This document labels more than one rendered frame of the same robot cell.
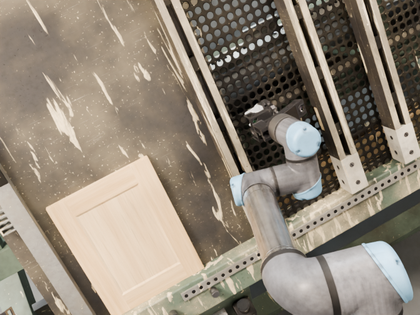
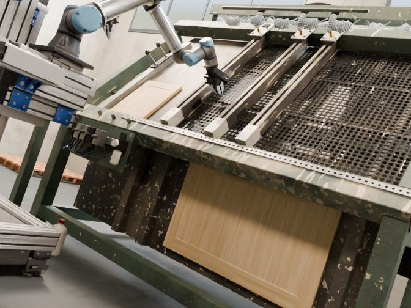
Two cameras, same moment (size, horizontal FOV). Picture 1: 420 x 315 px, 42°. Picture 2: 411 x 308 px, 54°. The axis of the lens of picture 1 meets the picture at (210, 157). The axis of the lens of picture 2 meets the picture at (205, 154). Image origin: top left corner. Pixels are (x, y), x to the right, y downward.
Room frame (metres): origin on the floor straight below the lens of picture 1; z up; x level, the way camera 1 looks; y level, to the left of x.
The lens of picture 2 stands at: (-0.57, -2.06, 0.73)
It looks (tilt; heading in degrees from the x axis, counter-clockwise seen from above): 2 degrees up; 52
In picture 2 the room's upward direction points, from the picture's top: 19 degrees clockwise
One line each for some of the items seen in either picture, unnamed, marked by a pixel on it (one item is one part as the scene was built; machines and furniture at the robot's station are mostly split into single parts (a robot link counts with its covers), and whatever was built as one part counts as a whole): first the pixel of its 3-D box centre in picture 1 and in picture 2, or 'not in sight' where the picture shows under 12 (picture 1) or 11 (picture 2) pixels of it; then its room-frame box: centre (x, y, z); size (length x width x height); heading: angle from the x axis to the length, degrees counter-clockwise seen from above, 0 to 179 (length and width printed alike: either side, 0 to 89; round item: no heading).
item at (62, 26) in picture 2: not in sight; (74, 22); (-0.03, -0.09, 1.20); 0.13 x 0.12 x 0.14; 90
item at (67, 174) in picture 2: not in sight; (42, 170); (1.19, 3.47, 0.05); 1.17 x 0.83 x 0.11; 15
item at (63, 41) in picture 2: not in sight; (65, 44); (-0.03, -0.08, 1.09); 0.15 x 0.15 x 0.10
